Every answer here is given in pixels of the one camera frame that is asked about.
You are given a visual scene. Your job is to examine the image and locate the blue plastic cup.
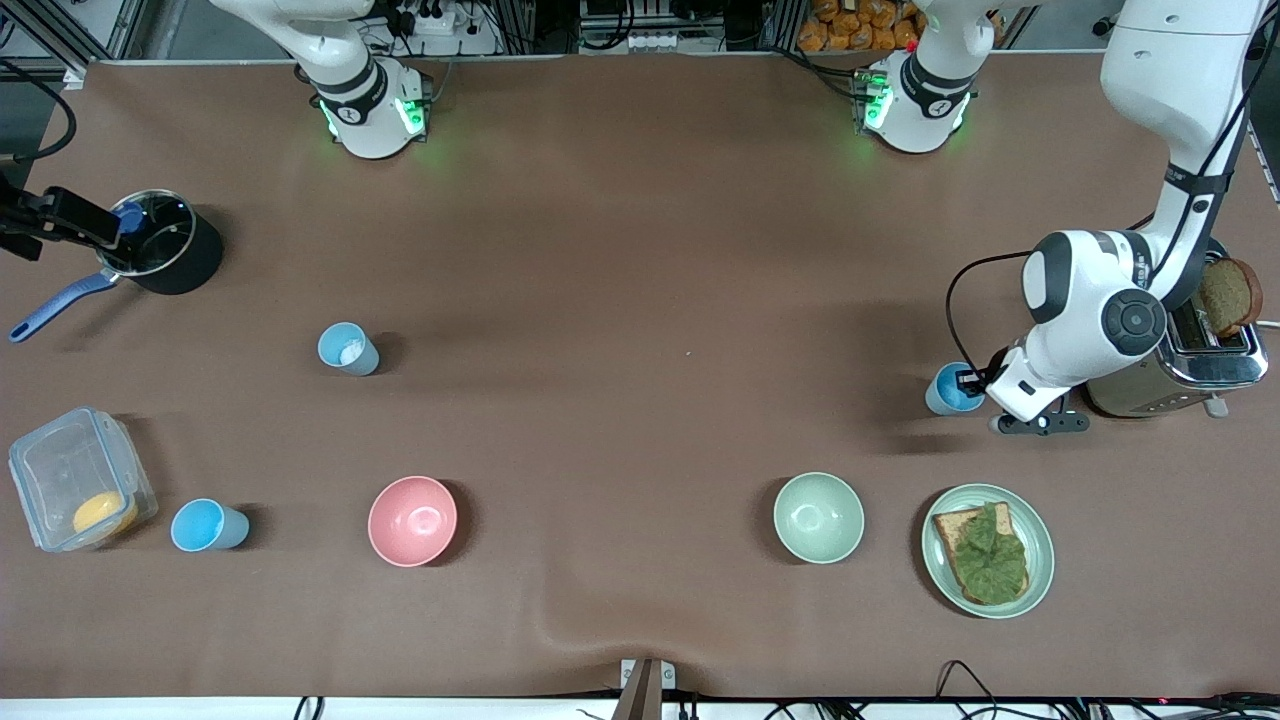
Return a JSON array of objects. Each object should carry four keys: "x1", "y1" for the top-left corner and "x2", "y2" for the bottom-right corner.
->
[
  {"x1": 317, "y1": 322, "x2": 381, "y2": 377},
  {"x1": 925, "y1": 362, "x2": 991, "y2": 416},
  {"x1": 170, "y1": 498, "x2": 251, "y2": 553}
]

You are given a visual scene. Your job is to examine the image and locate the glass lid with blue knob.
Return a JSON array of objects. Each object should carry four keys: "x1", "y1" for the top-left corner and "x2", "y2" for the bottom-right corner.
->
[{"x1": 97, "y1": 190, "x2": 194, "y2": 278}]

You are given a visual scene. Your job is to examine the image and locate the brown toast slice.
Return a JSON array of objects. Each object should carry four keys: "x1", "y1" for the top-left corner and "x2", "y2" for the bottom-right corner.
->
[{"x1": 932, "y1": 502, "x2": 1031, "y2": 607}]

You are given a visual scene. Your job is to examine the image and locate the pale green plate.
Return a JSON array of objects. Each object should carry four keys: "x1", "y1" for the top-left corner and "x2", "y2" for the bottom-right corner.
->
[{"x1": 921, "y1": 484, "x2": 1056, "y2": 620}]

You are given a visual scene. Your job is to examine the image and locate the silver toaster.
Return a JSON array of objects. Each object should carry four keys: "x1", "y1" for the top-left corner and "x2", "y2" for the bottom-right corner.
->
[{"x1": 1085, "y1": 235, "x2": 1271, "y2": 419}]

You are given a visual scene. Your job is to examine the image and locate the green lettuce leaf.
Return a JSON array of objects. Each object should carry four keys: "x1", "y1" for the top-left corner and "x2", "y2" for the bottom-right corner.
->
[{"x1": 950, "y1": 503, "x2": 1029, "y2": 605}]

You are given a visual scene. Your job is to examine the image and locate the pale green bowl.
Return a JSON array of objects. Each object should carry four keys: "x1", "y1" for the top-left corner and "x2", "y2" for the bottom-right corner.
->
[{"x1": 772, "y1": 471, "x2": 866, "y2": 565}]

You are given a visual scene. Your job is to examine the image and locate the dark bread slice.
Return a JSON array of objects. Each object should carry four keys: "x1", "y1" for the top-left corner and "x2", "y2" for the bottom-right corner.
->
[{"x1": 1198, "y1": 258, "x2": 1264, "y2": 338}]

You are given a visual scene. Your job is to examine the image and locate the clear plastic container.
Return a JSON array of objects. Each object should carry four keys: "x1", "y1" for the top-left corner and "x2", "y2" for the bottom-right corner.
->
[{"x1": 8, "y1": 406, "x2": 159, "y2": 553}]

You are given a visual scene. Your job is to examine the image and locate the yellow round food piece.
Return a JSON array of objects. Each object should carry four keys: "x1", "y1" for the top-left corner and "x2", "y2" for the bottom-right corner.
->
[{"x1": 72, "y1": 490, "x2": 139, "y2": 537}]

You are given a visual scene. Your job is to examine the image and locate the brown table cover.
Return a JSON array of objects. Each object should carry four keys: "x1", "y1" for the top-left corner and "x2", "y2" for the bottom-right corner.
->
[{"x1": 0, "y1": 50, "x2": 1280, "y2": 701}]

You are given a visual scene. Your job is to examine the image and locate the bag of orange buns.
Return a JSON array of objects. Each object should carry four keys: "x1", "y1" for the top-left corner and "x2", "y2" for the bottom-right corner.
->
[{"x1": 797, "y1": 0, "x2": 921, "y2": 53}]

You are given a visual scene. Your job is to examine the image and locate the white power strip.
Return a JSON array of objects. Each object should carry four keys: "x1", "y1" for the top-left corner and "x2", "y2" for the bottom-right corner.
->
[{"x1": 405, "y1": 3, "x2": 473, "y2": 37}]

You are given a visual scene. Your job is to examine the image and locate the pink bowl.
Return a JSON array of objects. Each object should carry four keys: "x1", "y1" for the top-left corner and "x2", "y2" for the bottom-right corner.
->
[{"x1": 367, "y1": 475, "x2": 459, "y2": 568}]

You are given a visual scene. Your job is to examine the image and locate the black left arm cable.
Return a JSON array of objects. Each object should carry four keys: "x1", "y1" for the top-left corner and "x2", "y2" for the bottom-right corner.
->
[{"x1": 945, "y1": 0, "x2": 1280, "y2": 391}]

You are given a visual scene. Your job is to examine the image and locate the black pot with blue handle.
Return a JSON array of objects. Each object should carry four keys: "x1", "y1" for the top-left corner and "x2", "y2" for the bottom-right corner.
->
[{"x1": 8, "y1": 188, "x2": 224, "y2": 344}]

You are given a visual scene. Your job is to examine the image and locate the black cable loop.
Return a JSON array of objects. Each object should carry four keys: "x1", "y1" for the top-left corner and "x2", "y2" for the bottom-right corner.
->
[{"x1": 935, "y1": 660, "x2": 1011, "y2": 720}]

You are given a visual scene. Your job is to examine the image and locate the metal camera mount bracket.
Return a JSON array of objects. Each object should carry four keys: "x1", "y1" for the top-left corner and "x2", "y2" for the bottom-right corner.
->
[{"x1": 612, "y1": 658, "x2": 676, "y2": 720}]

